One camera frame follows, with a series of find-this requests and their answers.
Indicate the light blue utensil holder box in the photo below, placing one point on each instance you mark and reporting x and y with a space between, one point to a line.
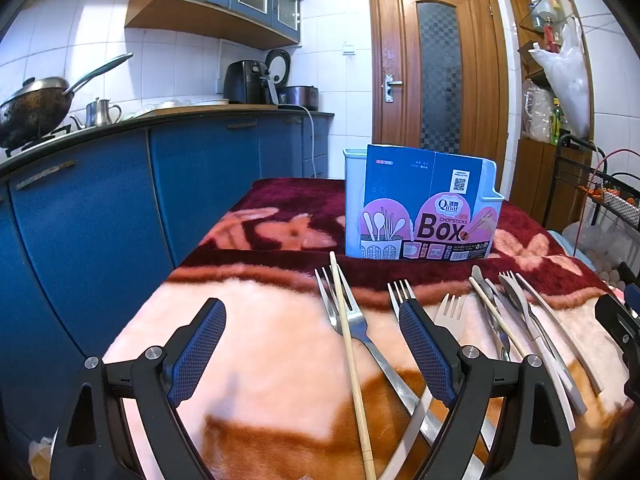
425 195

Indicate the blue base cabinets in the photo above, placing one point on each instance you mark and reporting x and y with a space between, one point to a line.
90 220

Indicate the white plastic bag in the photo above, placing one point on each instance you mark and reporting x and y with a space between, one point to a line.
565 80

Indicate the steel knife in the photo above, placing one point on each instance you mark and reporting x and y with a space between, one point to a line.
479 280

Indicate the wooden door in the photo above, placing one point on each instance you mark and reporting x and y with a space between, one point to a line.
395 35

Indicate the steel kettle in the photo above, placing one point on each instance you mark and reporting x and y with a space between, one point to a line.
100 112

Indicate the black air fryer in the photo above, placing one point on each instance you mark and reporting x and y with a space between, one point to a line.
245 82

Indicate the wooden chopstick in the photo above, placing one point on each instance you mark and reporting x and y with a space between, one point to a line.
350 355
495 312

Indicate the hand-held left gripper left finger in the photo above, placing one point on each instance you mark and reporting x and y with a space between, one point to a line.
197 355

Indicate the clear bag of eggs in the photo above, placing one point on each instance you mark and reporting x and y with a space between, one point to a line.
595 245

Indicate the gas stove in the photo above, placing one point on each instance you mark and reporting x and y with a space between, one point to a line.
50 135

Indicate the white fork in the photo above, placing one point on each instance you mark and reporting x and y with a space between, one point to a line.
450 320

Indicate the steel fork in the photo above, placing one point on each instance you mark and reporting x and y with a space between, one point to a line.
400 302
362 335

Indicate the blue glass-door wall cabinet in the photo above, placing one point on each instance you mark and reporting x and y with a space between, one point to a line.
200 5

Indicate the green bottle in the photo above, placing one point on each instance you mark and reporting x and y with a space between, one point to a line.
556 120

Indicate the dark wok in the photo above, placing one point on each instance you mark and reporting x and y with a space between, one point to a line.
30 110

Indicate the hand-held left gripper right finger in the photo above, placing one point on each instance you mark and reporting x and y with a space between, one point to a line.
425 345

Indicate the white wall switch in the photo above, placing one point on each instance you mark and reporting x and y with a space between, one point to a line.
348 49

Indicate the red bottle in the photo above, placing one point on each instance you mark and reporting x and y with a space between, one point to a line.
551 35

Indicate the printed red pink blanket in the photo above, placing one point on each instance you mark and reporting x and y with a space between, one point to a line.
280 340

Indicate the wooden shelf unit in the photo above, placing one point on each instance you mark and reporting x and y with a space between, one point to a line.
535 185

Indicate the electric pressure cooker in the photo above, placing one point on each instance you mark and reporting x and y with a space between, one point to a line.
300 96

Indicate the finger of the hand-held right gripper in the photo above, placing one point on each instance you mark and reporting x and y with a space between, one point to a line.
620 322

